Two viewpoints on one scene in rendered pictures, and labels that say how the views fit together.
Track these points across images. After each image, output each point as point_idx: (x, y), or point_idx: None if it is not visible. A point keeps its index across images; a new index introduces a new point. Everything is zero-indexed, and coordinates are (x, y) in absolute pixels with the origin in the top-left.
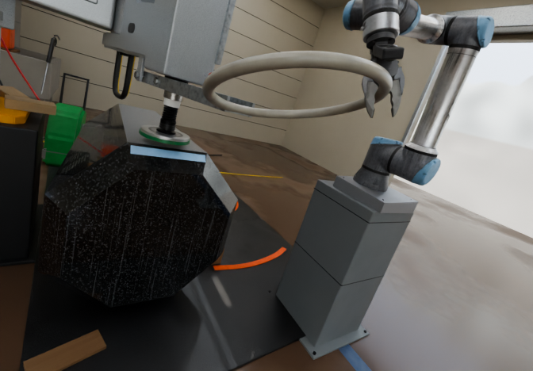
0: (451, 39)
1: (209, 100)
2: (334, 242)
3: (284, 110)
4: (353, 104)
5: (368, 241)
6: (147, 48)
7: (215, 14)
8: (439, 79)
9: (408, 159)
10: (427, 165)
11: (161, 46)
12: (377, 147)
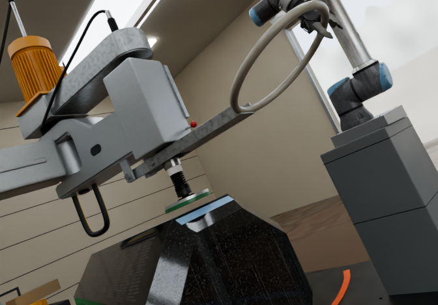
0: None
1: (236, 101)
2: (383, 182)
3: (269, 94)
4: (310, 50)
5: (403, 154)
6: (130, 143)
7: (164, 85)
8: None
9: (365, 79)
10: (380, 70)
11: (147, 127)
12: (336, 92)
